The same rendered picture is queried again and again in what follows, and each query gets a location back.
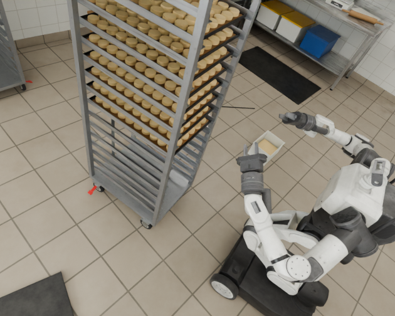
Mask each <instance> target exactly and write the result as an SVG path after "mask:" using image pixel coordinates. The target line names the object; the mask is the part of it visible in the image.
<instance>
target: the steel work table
mask: <svg viewBox="0 0 395 316"><path fill-rule="evenodd" d="M306 1H308V2H310V3H312V4H314V5H316V6H317V7H319V8H321V9H323V10H324V11H327V12H328V13H330V14H332V15H334V16H335V17H337V18H339V19H341V20H343V21H345V22H346V23H348V24H350V25H352V26H354V27H355V28H357V29H359V30H361V31H363V32H365V33H366V34H368V36H367V38H366V39H365V40H364V42H363V43H362V44H361V46H360V47H359V49H358V50H357V51H356V53H355V54H354V56H353V57H352V58H351V60H350V61H348V60H346V59H345V58H343V57H341V56H340V55H338V54H337V53H334V52H333V51H330V52H328V53H327V54H325V55H324V56H322V57H321V58H317V57H316V56H314V55H312V54H310V53H309V52H307V51H305V50H304V49H302V48H301V47H300V44H301V42H302V40H303V39H301V40H299V41H297V42H295V43H292V42H291V41H289V40H288V39H286V38H284V37H283V36H282V35H280V34H278V33H277V32H276V30H277V29H274V30H272V29H270V28H269V27H267V26H265V25H264V24H262V23H261V22H259V21H257V20H256V17H257V15H258V13H257V14H256V16H255V20H254V23H255V24H256V25H258V26H259V27H261V28H263V29H264V30H266V31H267V32H269V33H271V34H272V35H273V36H275V37H277V38H278V39H280V40H282V41H283V42H285V43H286V44H288V45H290V46H291V47H292V48H295V49H296V50H297V51H299V52H301V53H302V54H304V55H305V56H307V57H309V58H310V59H312V60H313V61H315V62H317V63H318V64H319V65H322V66H323V67H324V68H326V69H328V70H329V71H331V72H332V73H334V74H336V75H337V76H339V77H338V78H337V79H336V81H335V82H334V84H333V85H332V86H331V88H330V90H333V89H334V88H335V86H336V84H338V82H339V81H340V79H341V78H342V77H343V75H344V74H345V72H347V71H348V70H350V69H351V68H352V69H351V70H350V72H349V73H348V74H347V76H346V78H348V77H350V75H351V74H352V72H353V71H354V70H355V68H356V67H357V66H358V64H359V63H360V62H361V60H362V59H363V57H365V55H366V54H367V52H368V51H369V50H370V49H371V47H372V46H373V44H374V43H375V42H376V41H377V39H378V38H379V37H380V35H381V34H382V32H383V31H384V30H385V29H388V28H389V27H390V26H391V25H392V24H393V22H394V21H395V15H393V14H391V13H389V12H387V11H385V10H383V9H381V8H379V7H377V6H376V5H374V4H372V3H370V2H368V1H366V0H354V4H353V6H352V7H351V8H362V9H364V10H366V11H367V12H369V13H371V14H372V15H374V16H375V17H377V18H379V19H380V21H378V22H381V23H384V25H380V24H377V23H376V24H372V23H368V22H366V21H363V20H361V19H357V18H355V17H352V16H349V15H348V13H347V12H344V11H341V10H339V9H337V8H335V7H333V6H331V5H329V4H327V3H326V0H306ZM250 2H251V0H247V3H246V6H245V8H246V9H248V8H249V5H250ZM351 8H350V9H349V10H348V11H350V10H351ZM244 20H245V19H244V18H243V19H241V21H240V25H239V27H238V28H239V29H241V27H242V25H243V22H244ZM375 36H376V37H375ZM371 37H375V38H374V39H373V40H372V42H371V43H370V45H369V46H368V47H367V49H366V50H365V52H363V54H362V55H361V57H360V58H359V59H358V60H357V62H356V63H355V64H353V62H354V60H355V59H356V58H357V56H358V55H359V53H360V52H361V51H362V49H363V48H364V47H365V45H366V44H367V42H368V41H369V40H370V38H371Z"/></svg>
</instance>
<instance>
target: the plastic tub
mask: <svg viewBox="0 0 395 316"><path fill-rule="evenodd" d="M255 142H257V143H258V149H259V154H265V155H266V156H267V157H268V158H266V162H265V163H264V164H263V166H264V165H265V164H266V163H268V162H269V161H270V160H271V159H272V158H273V157H274V156H275V155H276V154H277V153H278V151H279V150H280V149H281V147H282V146H283V144H284V143H285V142H284V141H282V140H281V139H279V138H278V137H277V136H275V135H274V134H273V133H271V132H270V131H269V130H267V131H266V132H265V133H264V134H263V135H262V136H260V137H259V138H258V139H256V140H255V141H254V142H253V145H252V146H251V148H250V150H249V152H248V154H249V155H253V154H255Z"/></svg>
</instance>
